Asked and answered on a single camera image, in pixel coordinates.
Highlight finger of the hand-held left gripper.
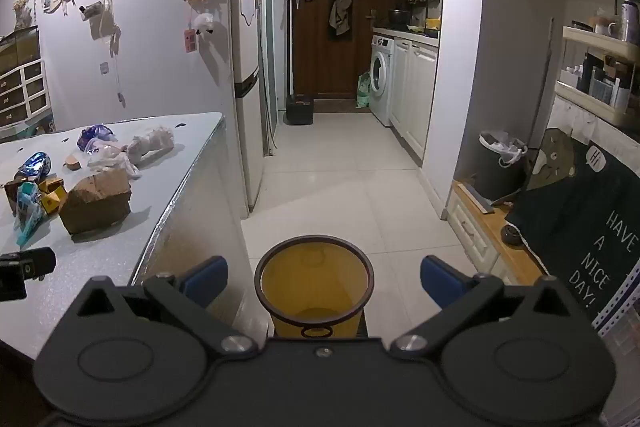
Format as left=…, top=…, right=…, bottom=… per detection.
left=0, top=247, right=57, bottom=280

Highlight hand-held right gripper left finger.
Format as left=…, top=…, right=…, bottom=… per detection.
left=70, top=256, right=261, bottom=360

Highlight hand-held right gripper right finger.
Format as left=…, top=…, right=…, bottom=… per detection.
left=390, top=256, right=576, bottom=360

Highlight teal white packet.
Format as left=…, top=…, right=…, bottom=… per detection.
left=14, top=182, right=51, bottom=245

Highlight yellow carton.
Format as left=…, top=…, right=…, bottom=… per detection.
left=37, top=177, right=68, bottom=215

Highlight brown paper bag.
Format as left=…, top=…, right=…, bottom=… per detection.
left=59, top=168, right=132, bottom=236

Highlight shiny blue packet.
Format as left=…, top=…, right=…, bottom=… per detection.
left=14, top=152, right=52, bottom=182

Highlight yellow bin with brown rim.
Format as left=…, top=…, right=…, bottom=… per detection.
left=254, top=234, right=375, bottom=340

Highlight blue purple wrapper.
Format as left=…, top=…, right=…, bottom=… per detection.
left=76, top=124, right=119, bottom=154

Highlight white heart-print foil table cover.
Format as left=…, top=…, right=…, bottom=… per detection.
left=0, top=111, right=275, bottom=358

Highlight wooden-top white bench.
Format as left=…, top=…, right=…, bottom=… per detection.
left=446, top=179, right=551, bottom=288

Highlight grey board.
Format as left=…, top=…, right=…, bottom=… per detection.
left=457, top=181, right=511, bottom=214

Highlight grey bin with white liner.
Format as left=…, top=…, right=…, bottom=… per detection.
left=472, top=130, right=529, bottom=202

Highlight black printed blanket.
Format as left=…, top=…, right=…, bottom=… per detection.
left=505, top=127, right=640, bottom=323

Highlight white drawer chest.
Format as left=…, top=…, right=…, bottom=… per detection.
left=0, top=59, right=51, bottom=128

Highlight white lower kitchen cabinets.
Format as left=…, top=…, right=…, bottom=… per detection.
left=389, top=38, right=441, bottom=160

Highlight black floor box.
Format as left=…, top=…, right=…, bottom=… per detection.
left=286, top=93, right=315, bottom=126

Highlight white refrigerator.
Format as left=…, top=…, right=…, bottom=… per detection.
left=229, top=0, right=276, bottom=215

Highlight green bag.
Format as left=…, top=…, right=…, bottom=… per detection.
left=356, top=72, right=373, bottom=109

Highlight white washing machine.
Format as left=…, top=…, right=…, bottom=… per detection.
left=369, top=34, right=396, bottom=128

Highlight brown door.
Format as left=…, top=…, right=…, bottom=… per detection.
left=292, top=0, right=381, bottom=100

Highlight white pole rack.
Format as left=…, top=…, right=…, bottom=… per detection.
left=286, top=0, right=321, bottom=98

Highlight hanging apron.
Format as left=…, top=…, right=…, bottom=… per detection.
left=327, top=0, right=353, bottom=40

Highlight cream shelf rack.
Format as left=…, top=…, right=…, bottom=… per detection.
left=555, top=24, right=640, bottom=128

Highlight silver thermos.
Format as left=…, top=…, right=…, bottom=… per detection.
left=620, top=0, right=640, bottom=42

